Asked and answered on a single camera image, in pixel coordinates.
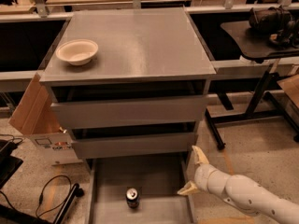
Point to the cardboard box at right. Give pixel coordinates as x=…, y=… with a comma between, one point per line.
x=290, y=86

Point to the grey drawer cabinet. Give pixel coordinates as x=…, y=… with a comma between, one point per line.
x=142, y=54

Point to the white paper bowl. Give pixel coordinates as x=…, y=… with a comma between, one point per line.
x=77, y=52

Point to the grey top drawer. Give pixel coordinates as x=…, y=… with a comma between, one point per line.
x=116, y=113

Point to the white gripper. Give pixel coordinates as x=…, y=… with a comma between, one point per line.
x=204, y=175

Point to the dark bag on table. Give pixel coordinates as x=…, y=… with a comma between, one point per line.
x=269, y=20

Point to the black side table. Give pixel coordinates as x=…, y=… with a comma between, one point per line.
x=257, y=49

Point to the black stand base left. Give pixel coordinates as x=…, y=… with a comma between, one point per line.
x=75, y=192

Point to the grey bottom drawer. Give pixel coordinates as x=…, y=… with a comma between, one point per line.
x=157, y=179

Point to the open cardboard box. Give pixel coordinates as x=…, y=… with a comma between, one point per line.
x=35, y=120

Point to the black equipment at left edge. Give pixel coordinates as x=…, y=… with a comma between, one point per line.
x=8, y=164

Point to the grey middle drawer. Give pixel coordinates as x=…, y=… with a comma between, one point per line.
x=134, y=145

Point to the blue pepsi can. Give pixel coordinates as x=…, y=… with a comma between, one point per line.
x=132, y=197

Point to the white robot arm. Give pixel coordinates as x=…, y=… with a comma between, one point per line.
x=239, y=191

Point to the grey drawer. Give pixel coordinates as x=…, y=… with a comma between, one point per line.
x=116, y=113
x=157, y=179
x=134, y=145

